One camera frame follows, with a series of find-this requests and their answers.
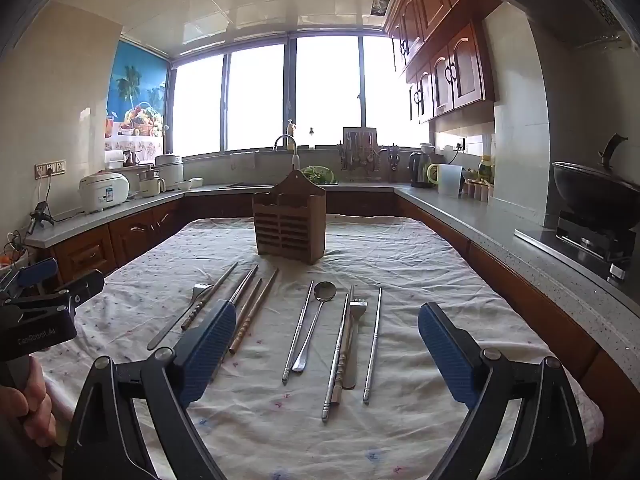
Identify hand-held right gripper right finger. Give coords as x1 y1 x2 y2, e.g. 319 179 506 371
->
417 302 591 480

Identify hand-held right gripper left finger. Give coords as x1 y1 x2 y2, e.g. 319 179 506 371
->
62 299 238 480

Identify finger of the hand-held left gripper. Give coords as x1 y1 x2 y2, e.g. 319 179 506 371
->
52 270 106 306
12 258 58 288

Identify wooden chopstick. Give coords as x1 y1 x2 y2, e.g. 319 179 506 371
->
229 267 280 357
232 278 263 341
332 285 356 405
220 265 259 311

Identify wooden utensil holder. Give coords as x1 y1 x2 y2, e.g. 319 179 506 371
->
251 170 327 266

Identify dish rack with utensils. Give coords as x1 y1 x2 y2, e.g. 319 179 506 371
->
340 126 382 182

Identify person's left hand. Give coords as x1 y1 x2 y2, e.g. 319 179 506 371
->
0 355 57 448

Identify small black tripod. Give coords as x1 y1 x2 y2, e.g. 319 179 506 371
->
26 201 55 237

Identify dark chopstick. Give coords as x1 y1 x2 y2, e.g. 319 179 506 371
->
181 261 239 331

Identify white rice cooker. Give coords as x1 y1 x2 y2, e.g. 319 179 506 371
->
79 171 131 216

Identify white printed tablecloth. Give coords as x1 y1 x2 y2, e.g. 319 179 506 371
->
32 214 603 480

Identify small white kitchen appliance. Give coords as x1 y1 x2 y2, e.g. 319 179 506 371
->
137 169 167 199

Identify silver spoon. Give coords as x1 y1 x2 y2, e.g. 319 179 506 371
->
292 281 337 373

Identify grey kitchen countertop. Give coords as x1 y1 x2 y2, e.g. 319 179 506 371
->
24 181 640 361

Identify white lidded pot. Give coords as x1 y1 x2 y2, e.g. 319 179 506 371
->
154 154 185 191

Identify row of seasoning jars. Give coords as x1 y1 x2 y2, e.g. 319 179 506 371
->
464 180 495 204

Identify gas stove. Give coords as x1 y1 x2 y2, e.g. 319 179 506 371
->
515 209 637 286

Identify electric kettle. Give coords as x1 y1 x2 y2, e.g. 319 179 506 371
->
408 151 434 189

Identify green colander with vegetables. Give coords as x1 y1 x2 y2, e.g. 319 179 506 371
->
299 165 336 185

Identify chrome faucet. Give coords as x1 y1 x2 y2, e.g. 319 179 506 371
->
273 134 300 170

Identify black wok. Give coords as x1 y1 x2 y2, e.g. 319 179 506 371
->
552 132 640 221

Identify large kitchen window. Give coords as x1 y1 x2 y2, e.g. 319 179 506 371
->
169 34 432 158

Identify wooden upper cabinets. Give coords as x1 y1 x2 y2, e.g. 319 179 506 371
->
384 0 502 126

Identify white pitcher green handle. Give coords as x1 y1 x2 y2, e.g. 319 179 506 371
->
427 162 464 197

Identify tropical fruit wall poster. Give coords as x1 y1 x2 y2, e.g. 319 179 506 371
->
104 40 169 161

